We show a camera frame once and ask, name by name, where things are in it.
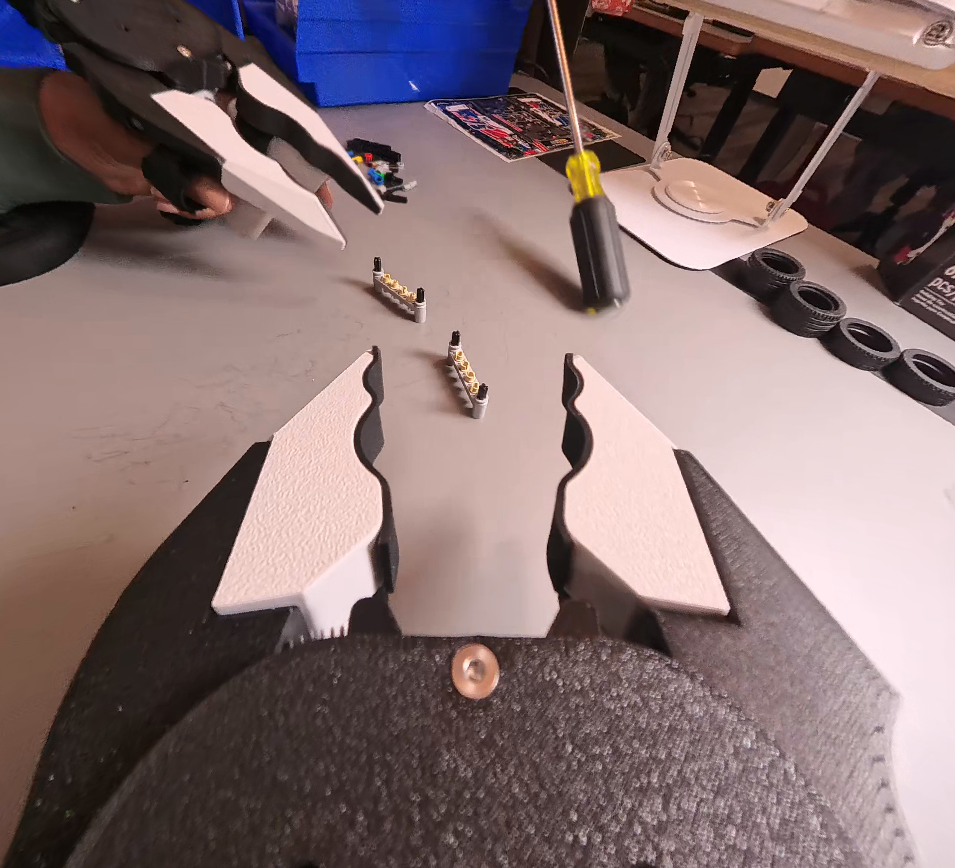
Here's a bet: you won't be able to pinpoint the yellow black handled screwdriver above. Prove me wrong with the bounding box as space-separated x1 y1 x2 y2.
531 0 633 318

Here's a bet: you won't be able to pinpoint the grey lego beam frame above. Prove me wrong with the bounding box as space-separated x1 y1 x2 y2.
371 256 428 326
445 331 491 421

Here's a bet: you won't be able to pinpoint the black chair armrest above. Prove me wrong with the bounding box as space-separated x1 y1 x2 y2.
0 204 96 287

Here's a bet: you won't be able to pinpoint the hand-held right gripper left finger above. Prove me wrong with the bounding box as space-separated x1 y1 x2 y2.
211 346 401 635

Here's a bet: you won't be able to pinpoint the person's left hand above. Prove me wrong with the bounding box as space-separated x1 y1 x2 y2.
41 71 335 226

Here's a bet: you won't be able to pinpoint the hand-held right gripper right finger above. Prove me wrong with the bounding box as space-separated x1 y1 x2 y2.
547 353 732 615

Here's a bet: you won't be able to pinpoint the printed sticker sheet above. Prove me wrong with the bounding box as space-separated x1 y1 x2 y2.
425 91 622 164

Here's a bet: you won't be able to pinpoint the grey table with wooden edge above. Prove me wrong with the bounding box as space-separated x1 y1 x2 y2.
589 0 955 111

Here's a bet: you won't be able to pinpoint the loose black lego pieces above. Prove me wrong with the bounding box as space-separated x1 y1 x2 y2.
345 137 417 205

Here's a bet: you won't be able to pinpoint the lego car set box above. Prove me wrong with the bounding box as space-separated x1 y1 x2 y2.
876 207 955 339

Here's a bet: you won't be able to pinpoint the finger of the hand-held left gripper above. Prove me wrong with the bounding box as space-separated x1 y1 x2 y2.
151 90 348 250
235 62 386 216

